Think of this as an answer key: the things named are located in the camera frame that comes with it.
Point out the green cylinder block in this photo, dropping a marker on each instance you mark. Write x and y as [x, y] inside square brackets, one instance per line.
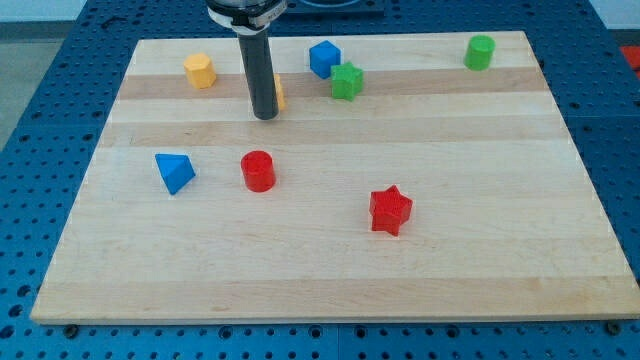
[479, 52]

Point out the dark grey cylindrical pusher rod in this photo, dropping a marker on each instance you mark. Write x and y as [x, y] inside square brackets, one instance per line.
[256, 56]

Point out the yellow hexagon block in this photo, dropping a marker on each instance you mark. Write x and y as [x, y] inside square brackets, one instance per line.
[199, 70]

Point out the green star block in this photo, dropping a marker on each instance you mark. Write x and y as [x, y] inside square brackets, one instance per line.
[346, 81]

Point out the wooden board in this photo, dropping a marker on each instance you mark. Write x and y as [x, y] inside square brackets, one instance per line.
[505, 223]

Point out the blue triangle block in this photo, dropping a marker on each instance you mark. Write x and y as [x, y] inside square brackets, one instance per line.
[176, 171]

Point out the yellow block behind rod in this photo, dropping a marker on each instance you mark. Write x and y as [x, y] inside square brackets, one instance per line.
[280, 96]

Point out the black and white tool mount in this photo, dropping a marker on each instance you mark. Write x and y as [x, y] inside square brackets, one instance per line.
[245, 17]

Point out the red star block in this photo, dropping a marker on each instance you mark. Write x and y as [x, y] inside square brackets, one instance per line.
[389, 210]

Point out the blue cube block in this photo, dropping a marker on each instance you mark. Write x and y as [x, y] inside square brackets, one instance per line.
[322, 57]

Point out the red cylinder block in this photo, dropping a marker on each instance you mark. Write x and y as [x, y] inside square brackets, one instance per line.
[258, 171]

